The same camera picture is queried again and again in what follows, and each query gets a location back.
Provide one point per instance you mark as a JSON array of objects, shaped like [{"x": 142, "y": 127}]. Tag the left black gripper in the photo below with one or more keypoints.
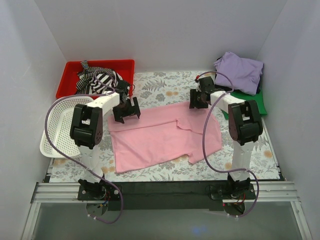
[{"x": 126, "y": 110}]

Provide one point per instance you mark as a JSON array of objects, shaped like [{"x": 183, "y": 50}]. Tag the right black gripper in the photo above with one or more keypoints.
[{"x": 198, "y": 99}]

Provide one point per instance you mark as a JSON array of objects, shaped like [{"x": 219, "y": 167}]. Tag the pink t shirt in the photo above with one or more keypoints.
[{"x": 162, "y": 134}]

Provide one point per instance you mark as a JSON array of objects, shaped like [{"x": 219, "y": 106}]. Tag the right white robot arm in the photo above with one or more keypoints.
[{"x": 244, "y": 126}]

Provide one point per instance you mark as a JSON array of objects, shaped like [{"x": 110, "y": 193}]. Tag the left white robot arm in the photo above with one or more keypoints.
[{"x": 87, "y": 131}]

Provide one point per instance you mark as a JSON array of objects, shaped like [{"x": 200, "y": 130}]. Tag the floral table mat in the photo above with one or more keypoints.
[{"x": 154, "y": 89}]

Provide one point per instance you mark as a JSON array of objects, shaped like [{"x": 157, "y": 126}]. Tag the black white striped shirt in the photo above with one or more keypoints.
[{"x": 94, "y": 80}]

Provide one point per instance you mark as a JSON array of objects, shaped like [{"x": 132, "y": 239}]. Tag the folded purple shirt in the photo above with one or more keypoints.
[{"x": 240, "y": 72}]

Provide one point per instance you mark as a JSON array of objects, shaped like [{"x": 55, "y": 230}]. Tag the folded green shirt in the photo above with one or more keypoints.
[{"x": 257, "y": 97}]

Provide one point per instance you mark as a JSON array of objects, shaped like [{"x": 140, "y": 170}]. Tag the white plastic basket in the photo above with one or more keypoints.
[{"x": 59, "y": 124}]

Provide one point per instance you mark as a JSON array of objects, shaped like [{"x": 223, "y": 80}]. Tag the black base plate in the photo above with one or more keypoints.
[{"x": 115, "y": 200}]

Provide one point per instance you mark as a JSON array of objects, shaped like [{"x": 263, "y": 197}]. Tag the aluminium rail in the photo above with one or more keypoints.
[{"x": 268, "y": 191}]

